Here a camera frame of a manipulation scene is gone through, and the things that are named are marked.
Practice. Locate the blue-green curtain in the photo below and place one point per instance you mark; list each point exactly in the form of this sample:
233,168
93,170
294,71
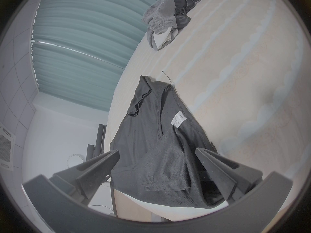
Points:
97,20
73,81

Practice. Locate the pile of clothes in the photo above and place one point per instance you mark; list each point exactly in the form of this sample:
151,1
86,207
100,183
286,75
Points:
162,13

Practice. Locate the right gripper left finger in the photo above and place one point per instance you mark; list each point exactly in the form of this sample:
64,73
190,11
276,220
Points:
96,176

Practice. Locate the black T-shirt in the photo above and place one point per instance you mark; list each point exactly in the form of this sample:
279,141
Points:
150,142

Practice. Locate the black chest of drawers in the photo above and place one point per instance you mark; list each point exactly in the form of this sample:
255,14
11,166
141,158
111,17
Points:
99,139

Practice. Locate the white ceiling air conditioner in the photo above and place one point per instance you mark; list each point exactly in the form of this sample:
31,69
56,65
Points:
6,147

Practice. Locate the bed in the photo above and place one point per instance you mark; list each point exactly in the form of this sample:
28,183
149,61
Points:
243,81

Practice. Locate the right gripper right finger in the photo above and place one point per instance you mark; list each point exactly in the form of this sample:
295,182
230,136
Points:
220,178

